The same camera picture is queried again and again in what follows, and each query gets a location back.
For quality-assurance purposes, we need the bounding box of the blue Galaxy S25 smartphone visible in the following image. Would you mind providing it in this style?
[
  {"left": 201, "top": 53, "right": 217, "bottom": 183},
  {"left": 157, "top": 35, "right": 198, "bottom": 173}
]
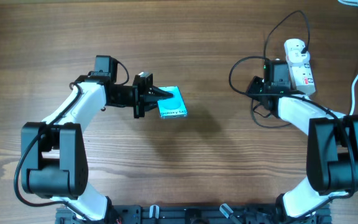
[{"left": 158, "top": 86, "right": 188, "bottom": 119}]

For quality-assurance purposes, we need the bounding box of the black charging cable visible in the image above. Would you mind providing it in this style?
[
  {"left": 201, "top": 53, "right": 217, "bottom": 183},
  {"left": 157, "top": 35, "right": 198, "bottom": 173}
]
[{"left": 250, "top": 10, "right": 311, "bottom": 129}]

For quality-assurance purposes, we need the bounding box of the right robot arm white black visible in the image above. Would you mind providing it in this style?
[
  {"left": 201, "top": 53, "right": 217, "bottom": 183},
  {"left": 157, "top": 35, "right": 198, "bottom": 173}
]
[{"left": 246, "top": 59, "right": 358, "bottom": 222}]

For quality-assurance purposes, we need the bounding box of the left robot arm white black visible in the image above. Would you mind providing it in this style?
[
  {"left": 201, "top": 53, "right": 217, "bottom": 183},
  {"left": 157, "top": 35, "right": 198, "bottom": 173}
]
[{"left": 14, "top": 55, "right": 173, "bottom": 223}]

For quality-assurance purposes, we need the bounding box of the white power strip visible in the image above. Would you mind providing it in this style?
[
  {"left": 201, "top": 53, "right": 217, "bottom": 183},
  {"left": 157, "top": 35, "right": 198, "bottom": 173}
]
[{"left": 284, "top": 39, "right": 316, "bottom": 96}]

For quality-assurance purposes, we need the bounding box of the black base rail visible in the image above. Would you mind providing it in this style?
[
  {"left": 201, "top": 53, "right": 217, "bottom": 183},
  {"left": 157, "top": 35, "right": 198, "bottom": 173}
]
[{"left": 55, "top": 204, "right": 332, "bottom": 224}]

